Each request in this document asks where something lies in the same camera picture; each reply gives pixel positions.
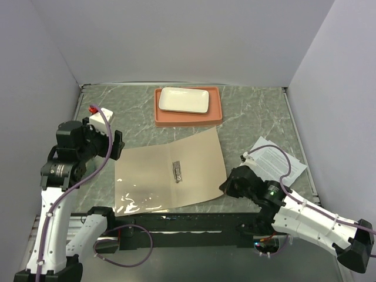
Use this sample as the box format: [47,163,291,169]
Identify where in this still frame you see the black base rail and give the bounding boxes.
[85,207,279,250]

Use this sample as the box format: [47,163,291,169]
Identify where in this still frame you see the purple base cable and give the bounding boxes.
[93,223,155,268]
[258,229,294,259]

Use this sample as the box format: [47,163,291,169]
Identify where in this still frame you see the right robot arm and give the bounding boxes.
[219,166,374,273]

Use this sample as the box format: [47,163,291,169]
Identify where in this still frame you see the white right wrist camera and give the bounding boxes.
[240,152,257,169]

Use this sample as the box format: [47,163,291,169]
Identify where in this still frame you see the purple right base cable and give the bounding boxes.
[258,229,294,259]

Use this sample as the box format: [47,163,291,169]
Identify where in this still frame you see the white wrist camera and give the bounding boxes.
[89,106,115,134]
[240,152,257,169]

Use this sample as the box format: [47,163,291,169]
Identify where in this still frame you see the aluminium frame rail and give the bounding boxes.
[282,87,354,282]

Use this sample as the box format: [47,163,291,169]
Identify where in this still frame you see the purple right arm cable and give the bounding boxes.
[249,144,376,236]

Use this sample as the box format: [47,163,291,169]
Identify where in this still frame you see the white printed paper sheets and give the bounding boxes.
[250,147,307,187]

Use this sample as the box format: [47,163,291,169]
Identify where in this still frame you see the tan paper folder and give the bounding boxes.
[115,127,227,217]

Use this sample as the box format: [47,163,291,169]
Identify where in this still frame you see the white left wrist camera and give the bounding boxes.
[89,106,115,134]

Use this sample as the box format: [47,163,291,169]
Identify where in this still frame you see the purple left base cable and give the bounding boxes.
[93,223,155,268]

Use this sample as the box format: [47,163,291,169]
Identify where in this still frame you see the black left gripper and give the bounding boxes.
[77,117,124,162]

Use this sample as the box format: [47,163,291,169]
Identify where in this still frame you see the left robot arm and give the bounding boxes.
[14,113,124,281]

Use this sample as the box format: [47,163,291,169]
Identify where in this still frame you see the terracotta rectangular tray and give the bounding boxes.
[154,86,223,127]

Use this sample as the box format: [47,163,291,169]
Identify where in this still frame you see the white rectangular plate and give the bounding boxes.
[158,87,209,114]

